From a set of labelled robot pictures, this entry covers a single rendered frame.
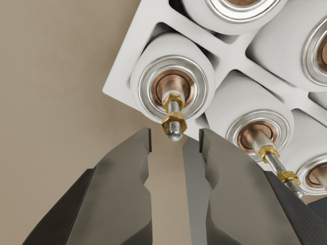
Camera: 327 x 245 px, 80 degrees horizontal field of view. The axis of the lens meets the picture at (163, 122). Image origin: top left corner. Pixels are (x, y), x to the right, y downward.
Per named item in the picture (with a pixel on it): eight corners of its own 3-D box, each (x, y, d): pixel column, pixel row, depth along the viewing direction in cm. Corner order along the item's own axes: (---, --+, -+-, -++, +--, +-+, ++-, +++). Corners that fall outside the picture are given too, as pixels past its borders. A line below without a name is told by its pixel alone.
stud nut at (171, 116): (174, 135, 16) (174, 141, 15) (157, 124, 15) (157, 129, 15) (190, 118, 15) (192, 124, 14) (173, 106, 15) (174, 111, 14)
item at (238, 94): (254, 92, 40) (310, 143, 24) (213, 117, 43) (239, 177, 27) (230, 53, 36) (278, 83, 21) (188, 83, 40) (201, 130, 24)
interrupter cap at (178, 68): (138, 117, 23) (137, 120, 23) (138, 51, 20) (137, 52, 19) (201, 122, 23) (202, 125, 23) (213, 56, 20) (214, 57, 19)
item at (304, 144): (236, 106, 42) (277, 163, 26) (282, 84, 39) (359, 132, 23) (250, 139, 46) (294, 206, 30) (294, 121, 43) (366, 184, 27)
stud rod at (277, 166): (266, 144, 23) (306, 197, 16) (258, 148, 23) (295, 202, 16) (263, 138, 22) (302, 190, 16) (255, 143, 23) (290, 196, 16)
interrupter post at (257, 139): (268, 137, 24) (282, 153, 21) (250, 147, 25) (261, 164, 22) (260, 123, 23) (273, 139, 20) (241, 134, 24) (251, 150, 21)
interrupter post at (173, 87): (161, 99, 22) (160, 112, 19) (162, 78, 21) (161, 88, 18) (182, 100, 22) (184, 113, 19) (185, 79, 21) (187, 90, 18)
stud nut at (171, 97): (173, 114, 19) (173, 118, 18) (159, 104, 19) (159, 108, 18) (187, 99, 18) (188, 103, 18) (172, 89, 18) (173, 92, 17)
